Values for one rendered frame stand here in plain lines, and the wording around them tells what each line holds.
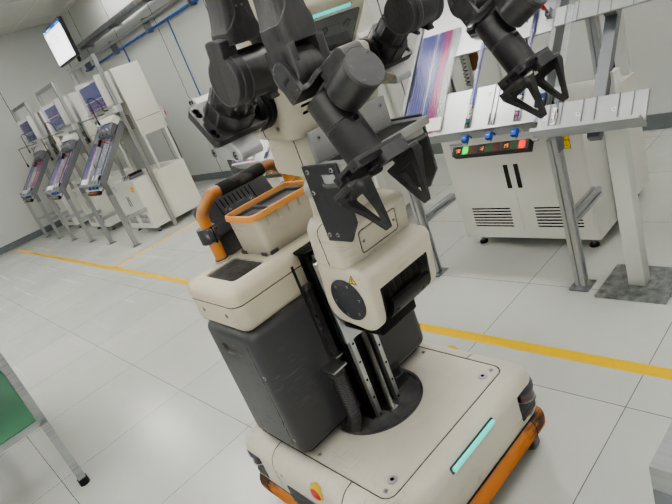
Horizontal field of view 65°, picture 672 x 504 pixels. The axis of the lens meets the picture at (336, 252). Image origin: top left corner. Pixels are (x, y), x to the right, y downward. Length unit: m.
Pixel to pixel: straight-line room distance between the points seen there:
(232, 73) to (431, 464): 0.98
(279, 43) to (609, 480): 1.35
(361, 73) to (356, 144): 0.10
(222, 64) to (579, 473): 1.35
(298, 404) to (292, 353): 0.14
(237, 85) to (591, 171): 1.91
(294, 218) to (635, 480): 1.10
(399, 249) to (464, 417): 0.51
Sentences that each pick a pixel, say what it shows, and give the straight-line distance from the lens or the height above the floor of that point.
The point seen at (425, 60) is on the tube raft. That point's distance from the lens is 2.64.
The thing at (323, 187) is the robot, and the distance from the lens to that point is 1.00.
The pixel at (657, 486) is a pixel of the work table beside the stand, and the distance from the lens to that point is 0.61.
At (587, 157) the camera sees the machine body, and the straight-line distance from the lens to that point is 2.48.
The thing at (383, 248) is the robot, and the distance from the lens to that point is 1.16.
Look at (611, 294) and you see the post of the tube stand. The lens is 2.32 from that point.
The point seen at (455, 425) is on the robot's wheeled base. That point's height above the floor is 0.28.
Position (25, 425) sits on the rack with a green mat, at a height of 0.35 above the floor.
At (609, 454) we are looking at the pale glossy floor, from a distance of 1.71.
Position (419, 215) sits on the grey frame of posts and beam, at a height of 0.34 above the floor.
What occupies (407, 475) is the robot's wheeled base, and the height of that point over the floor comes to 0.28.
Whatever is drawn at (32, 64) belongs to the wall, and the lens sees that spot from 10.32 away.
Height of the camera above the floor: 1.24
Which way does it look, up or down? 21 degrees down
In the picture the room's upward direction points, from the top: 21 degrees counter-clockwise
